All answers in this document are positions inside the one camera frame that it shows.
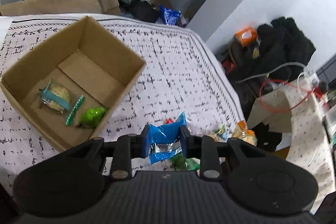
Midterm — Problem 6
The white cable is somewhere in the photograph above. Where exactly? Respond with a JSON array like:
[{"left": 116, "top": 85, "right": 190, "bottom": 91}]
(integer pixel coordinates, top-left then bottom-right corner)
[{"left": 297, "top": 70, "right": 320, "bottom": 102}]

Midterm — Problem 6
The cream dotted cloth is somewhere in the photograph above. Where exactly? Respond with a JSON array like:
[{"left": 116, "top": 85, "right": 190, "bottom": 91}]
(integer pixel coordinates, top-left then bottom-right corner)
[{"left": 247, "top": 81, "right": 335, "bottom": 213}]

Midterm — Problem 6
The white patterned bed blanket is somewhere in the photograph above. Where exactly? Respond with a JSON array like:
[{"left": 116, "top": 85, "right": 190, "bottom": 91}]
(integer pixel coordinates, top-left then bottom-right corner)
[{"left": 1, "top": 16, "right": 244, "bottom": 192}]

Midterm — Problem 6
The green candy packet in box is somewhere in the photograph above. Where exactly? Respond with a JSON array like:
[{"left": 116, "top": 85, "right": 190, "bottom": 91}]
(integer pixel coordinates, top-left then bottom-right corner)
[{"left": 77, "top": 107, "right": 108, "bottom": 129}]

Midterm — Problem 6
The clear cracker packet blue band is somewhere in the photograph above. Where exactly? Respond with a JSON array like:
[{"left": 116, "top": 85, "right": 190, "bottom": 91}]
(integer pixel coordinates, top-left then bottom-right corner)
[{"left": 39, "top": 79, "right": 72, "bottom": 114}]

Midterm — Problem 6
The orange tissue box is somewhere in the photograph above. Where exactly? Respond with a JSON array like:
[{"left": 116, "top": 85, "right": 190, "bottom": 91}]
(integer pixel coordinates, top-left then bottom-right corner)
[{"left": 235, "top": 27, "right": 257, "bottom": 47}]

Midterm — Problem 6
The blue snack packet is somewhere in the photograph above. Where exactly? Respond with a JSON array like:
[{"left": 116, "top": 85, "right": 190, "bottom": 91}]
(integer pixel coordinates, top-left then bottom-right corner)
[{"left": 149, "top": 112, "right": 187, "bottom": 164}]

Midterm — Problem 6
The grey cable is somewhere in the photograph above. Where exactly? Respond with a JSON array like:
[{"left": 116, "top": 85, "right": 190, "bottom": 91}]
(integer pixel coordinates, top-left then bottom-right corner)
[{"left": 236, "top": 61, "right": 308, "bottom": 83}]

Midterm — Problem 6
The blue foil bag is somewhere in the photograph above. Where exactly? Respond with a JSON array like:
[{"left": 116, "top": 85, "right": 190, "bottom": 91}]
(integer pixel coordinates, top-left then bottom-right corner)
[{"left": 159, "top": 5, "right": 181, "bottom": 26}]

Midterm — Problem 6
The mixed nuts snack packet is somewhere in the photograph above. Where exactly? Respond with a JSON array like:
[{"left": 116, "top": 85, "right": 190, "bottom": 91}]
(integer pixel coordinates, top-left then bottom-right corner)
[{"left": 209, "top": 124, "right": 232, "bottom": 143}]

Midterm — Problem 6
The green snack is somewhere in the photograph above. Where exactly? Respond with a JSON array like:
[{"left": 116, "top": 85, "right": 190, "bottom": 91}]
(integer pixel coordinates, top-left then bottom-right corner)
[{"left": 170, "top": 152, "right": 200, "bottom": 171}]

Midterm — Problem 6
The brown cardboard box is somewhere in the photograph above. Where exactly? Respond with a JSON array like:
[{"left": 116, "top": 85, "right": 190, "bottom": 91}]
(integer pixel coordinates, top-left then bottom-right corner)
[{"left": 1, "top": 16, "right": 146, "bottom": 151}]

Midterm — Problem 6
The green striped snack strip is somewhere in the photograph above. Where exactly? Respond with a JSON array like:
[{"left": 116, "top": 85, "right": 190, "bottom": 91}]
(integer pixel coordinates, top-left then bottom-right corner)
[{"left": 66, "top": 95, "right": 85, "bottom": 126}]

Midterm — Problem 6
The red candy bar wrapper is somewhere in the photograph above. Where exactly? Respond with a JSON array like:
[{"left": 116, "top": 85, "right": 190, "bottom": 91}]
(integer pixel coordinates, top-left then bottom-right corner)
[{"left": 166, "top": 118, "right": 174, "bottom": 124}]

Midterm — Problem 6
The black fluffy garment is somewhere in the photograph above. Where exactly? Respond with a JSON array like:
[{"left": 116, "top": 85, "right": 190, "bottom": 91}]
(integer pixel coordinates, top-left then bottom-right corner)
[{"left": 229, "top": 17, "right": 316, "bottom": 81}]

